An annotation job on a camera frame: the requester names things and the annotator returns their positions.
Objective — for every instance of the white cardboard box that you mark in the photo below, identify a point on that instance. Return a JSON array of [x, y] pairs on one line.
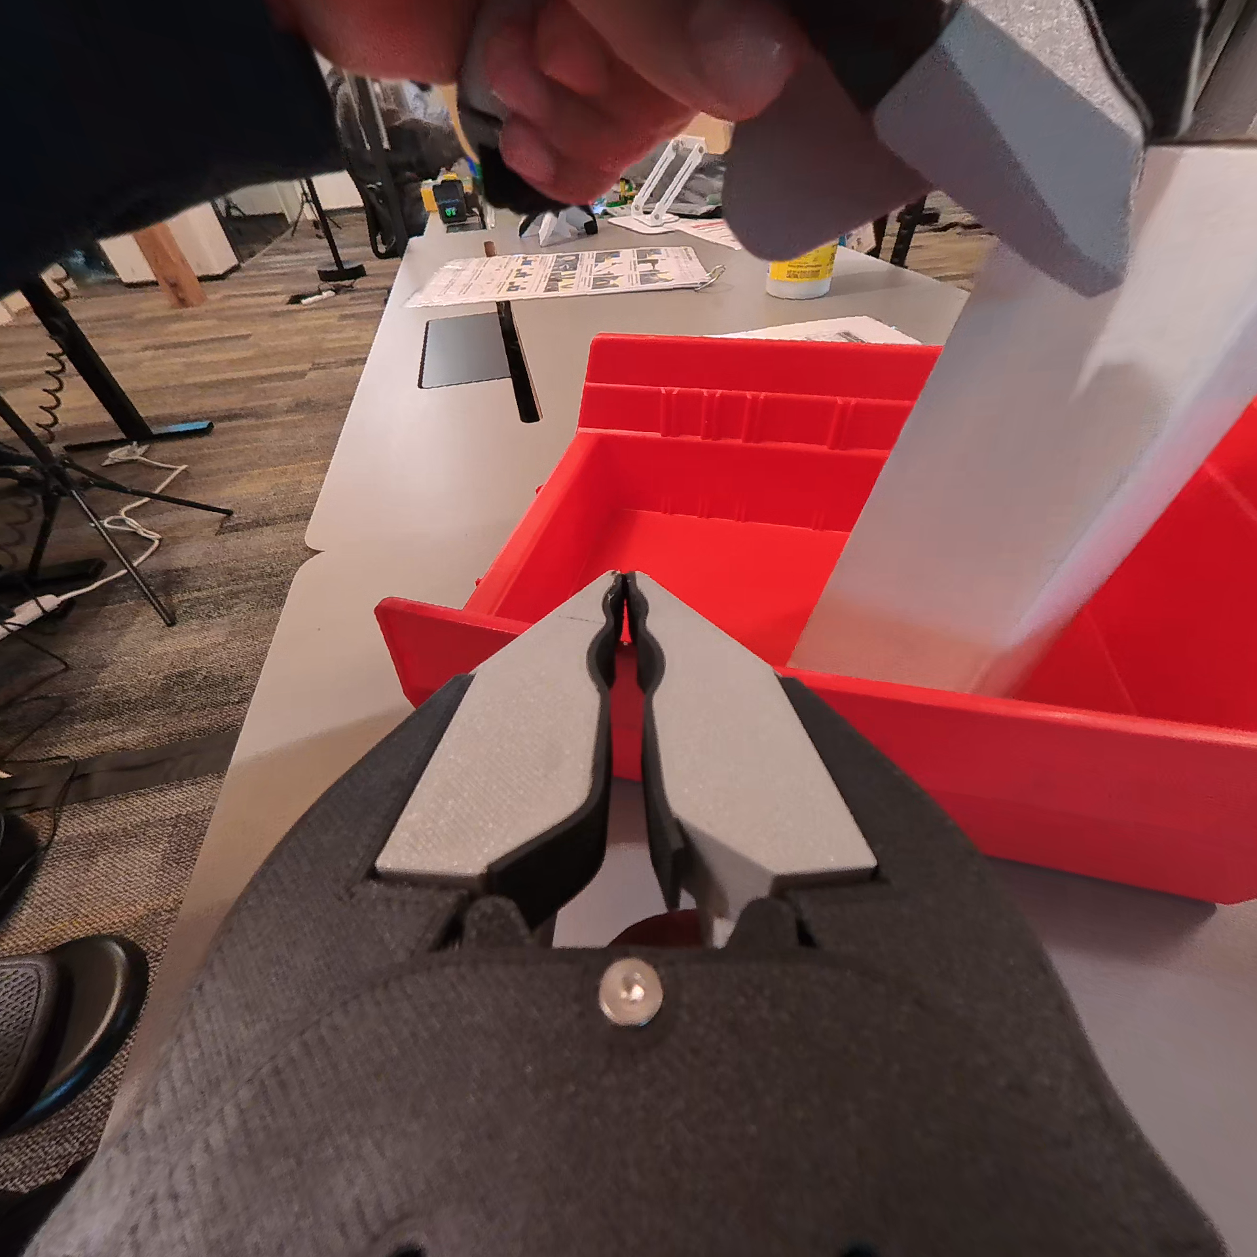
[[1031, 442]]

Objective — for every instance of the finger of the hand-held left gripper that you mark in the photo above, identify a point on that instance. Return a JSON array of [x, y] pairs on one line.
[[1020, 138], [1231, 69]]

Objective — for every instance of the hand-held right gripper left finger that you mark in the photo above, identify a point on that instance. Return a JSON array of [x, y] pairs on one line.
[[491, 786]]

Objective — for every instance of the person's left hand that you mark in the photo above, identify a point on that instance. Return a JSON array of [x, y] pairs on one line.
[[589, 78]]

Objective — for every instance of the black light stand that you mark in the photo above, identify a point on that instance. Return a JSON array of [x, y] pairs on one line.
[[333, 267]]

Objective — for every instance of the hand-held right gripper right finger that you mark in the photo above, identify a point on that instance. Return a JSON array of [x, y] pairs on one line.
[[766, 786]]

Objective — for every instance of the black tripod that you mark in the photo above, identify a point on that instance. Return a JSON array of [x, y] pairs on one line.
[[118, 550]]

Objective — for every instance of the wooden post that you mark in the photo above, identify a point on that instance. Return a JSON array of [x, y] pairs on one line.
[[172, 266]]

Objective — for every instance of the wipes canister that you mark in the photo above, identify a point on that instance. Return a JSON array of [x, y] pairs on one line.
[[800, 276]]

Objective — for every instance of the red plastic bin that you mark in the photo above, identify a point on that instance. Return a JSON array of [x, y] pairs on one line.
[[706, 560]]

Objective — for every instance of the printed leaflet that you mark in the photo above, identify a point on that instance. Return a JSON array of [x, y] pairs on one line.
[[549, 276]]

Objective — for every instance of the white low cabinet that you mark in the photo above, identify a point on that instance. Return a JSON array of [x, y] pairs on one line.
[[211, 246]]

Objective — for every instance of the white phone stand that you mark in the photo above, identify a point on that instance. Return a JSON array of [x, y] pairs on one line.
[[667, 197]]

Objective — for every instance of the white paper sheet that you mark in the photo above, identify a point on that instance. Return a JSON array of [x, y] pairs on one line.
[[844, 333]]

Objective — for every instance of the person's left forearm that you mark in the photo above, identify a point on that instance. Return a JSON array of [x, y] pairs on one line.
[[118, 119]]

